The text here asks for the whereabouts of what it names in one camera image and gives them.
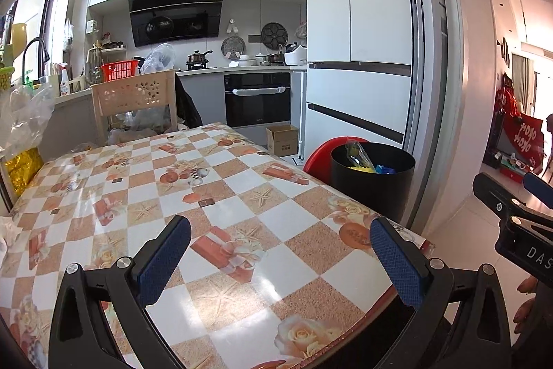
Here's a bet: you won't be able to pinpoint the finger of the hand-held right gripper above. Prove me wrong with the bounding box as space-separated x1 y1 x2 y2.
523 172 553 210
472 172 553 229

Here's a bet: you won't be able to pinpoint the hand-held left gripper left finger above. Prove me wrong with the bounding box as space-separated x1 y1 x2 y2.
48 215 192 369

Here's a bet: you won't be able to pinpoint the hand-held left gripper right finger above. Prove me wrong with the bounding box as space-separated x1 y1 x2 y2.
369 216 513 369

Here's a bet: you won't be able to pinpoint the black trash bin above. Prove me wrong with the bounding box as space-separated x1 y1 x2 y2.
330 141 416 225

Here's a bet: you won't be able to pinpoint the green plastic bag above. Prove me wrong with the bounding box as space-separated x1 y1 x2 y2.
345 141 376 170

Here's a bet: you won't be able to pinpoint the person's right hand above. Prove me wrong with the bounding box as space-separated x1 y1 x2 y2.
514 278 541 324

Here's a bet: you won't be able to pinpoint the red banner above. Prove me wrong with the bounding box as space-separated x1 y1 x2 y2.
495 86 546 175

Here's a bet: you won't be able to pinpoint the checkered tablecloth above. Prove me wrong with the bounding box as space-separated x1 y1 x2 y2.
0 122 435 369

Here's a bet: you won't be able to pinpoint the person's dark clothing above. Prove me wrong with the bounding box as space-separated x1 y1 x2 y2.
512 295 553 369

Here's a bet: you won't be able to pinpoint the red plastic stool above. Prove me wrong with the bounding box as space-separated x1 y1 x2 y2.
302 136 372 175

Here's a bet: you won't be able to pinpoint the crumpled clear plastic bags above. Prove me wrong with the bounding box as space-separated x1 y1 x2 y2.
108 105 174 140

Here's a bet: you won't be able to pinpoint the dark jacket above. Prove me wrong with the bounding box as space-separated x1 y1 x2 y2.
174 74 204 129

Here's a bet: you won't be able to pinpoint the white crumpled paper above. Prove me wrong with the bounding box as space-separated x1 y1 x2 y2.
0 218 22 253

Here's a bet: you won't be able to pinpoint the cardboard box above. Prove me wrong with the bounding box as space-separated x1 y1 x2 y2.
265 124 300 158

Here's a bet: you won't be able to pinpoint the beige plastic chair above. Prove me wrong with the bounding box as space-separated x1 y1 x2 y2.
91 69 179 147

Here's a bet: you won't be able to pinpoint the gold foil bag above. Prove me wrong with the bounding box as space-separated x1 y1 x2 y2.
2 148 44 197

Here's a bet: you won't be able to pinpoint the black built-in oven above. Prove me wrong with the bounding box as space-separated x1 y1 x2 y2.
224 72 292 128

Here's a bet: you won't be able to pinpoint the red plastic basket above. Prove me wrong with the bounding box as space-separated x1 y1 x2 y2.
101 60 141 82

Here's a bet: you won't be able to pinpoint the large clear plastic bag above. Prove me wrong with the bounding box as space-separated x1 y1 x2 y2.
0 86 56 160

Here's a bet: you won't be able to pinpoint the black cooking pot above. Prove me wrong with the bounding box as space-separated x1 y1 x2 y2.
187 50 214 70

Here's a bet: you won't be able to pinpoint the white spray bottle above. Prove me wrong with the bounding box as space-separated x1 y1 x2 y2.
58 62 71 97

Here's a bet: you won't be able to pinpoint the white refrigerator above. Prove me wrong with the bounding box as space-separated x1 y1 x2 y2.
298 0 415 162

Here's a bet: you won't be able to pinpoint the grey round steamer rack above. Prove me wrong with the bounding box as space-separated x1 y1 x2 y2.
221 37 246 61

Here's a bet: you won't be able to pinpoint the white rice cooker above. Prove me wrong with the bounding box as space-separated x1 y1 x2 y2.
284 43 308 66

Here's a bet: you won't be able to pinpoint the green plastic basket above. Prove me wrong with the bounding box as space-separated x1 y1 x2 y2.
0 66 16 93

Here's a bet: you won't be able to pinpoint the black range hood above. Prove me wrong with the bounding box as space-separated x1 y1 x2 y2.
128 0 226 47

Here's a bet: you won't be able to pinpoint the black kitchen faucet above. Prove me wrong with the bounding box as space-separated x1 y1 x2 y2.
21 37 50 84

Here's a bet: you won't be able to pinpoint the grey sliding door frame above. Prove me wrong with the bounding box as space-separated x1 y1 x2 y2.
395 0 467 231

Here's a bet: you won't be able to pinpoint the black round wall pan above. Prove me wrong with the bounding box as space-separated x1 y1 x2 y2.
260 22 288 49

